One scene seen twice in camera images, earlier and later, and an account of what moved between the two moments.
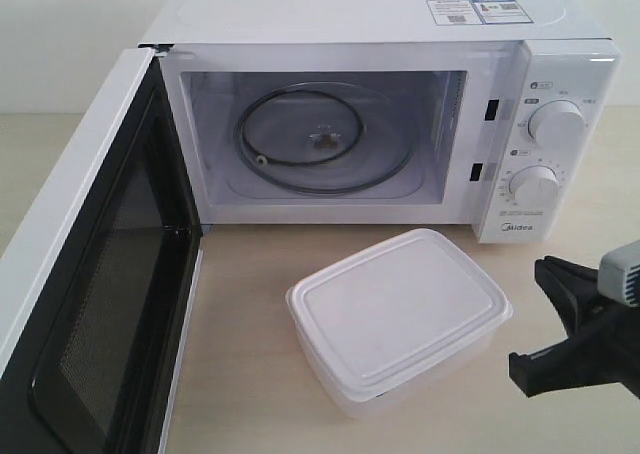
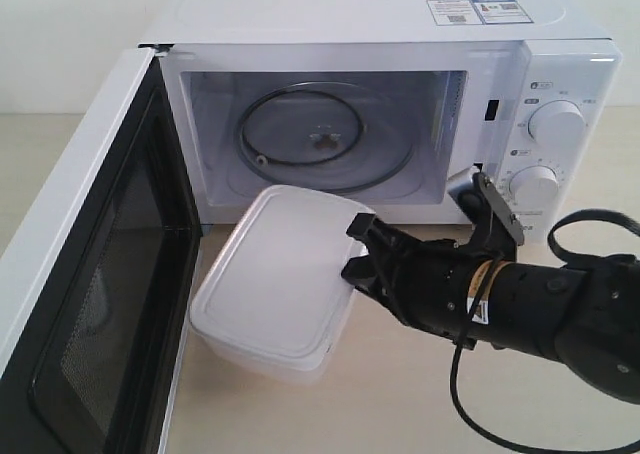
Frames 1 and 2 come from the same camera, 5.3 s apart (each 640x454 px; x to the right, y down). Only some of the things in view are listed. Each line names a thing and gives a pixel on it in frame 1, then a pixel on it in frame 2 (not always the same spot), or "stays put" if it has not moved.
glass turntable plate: [324, 137] stays put
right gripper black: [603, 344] → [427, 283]
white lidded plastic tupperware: [389, 322] → [273, 301]
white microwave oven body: [487, 100] stays put
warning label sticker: [477, 11] stays put
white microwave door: [98, 287] stays put
